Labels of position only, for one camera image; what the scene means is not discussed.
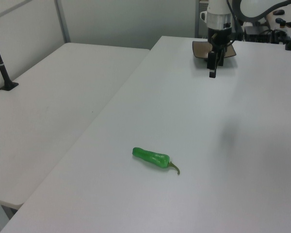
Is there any brown square ceramic plate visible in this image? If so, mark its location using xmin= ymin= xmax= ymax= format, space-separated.
xmin=192 ymin=40 xmax=238 ymax=59

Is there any white side table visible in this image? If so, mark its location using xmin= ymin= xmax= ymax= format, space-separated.
xmin=0 ymin=42 xmax=151 ymax=211

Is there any white mug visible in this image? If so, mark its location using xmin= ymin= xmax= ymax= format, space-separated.
xmin=199 ymin=10 xmax=209 ymax=25

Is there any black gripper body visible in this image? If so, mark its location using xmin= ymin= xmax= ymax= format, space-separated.
xmin=207 ymin=27 xmax=234 ymax=52

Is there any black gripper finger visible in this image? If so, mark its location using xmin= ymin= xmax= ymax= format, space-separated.
xmin=207 ymin=50 xmax=218 ymax=79
xmin=217 ymin=48 xmax=226 ymax=67

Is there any green chili pepper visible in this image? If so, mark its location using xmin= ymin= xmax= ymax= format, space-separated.
xmin=131 ymin=147 xmax=181 ymax=176

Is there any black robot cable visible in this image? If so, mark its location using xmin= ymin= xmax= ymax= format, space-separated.
xmin=226 ymin=0 xmax=246 ymax=41

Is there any black electronics box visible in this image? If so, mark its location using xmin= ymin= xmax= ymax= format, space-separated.
xmin=243 ymin=25 xmax=274 ymax=43

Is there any black camera stand pole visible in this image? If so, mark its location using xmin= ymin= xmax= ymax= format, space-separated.
xmin=0 ymin=25 xmax=19 ymax=92

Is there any grey metal partition post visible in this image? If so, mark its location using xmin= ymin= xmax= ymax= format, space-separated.
xmin=54 ymin=0 xmax=71 ymax=45

